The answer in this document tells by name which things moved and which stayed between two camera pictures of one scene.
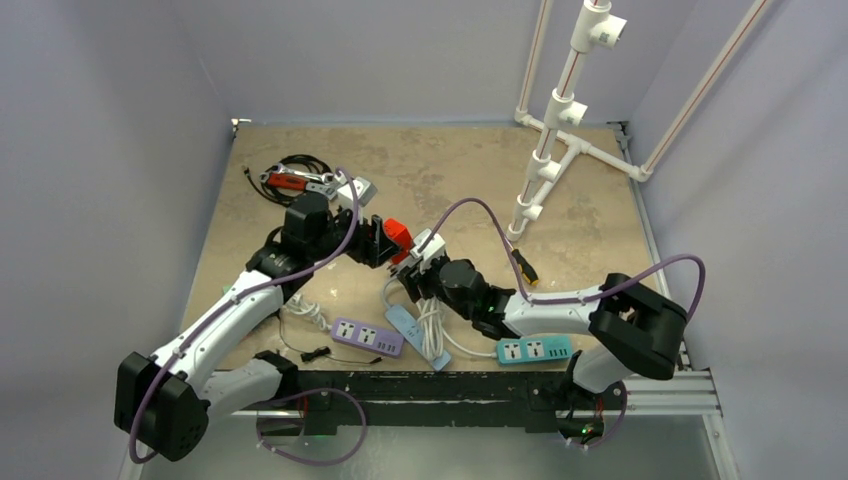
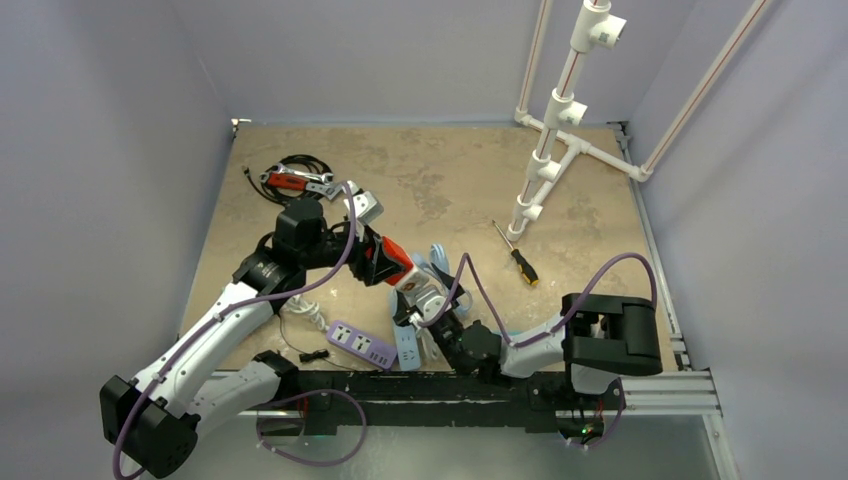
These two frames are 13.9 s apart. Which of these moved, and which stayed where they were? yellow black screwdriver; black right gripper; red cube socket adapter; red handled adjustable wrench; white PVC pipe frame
Moved: red cube socket adapter; black right gripper
Stayed: white PVC pipe frame; red handled adjustable wrench; yellow black screwdriver
